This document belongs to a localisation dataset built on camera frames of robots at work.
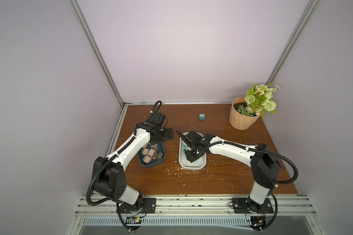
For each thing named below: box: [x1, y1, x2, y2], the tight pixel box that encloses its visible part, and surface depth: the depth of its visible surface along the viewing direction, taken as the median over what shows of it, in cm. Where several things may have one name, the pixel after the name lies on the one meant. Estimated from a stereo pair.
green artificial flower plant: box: [237, 83, 281, 118], surface depth 87 cm
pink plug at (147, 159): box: [142, 154, 152, 165], surface depth 89 cm
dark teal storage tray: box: [137, 141, 166, 168], surface depth 89 cm
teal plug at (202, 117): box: [199, 113, 205, 121], surface depth 112 cm
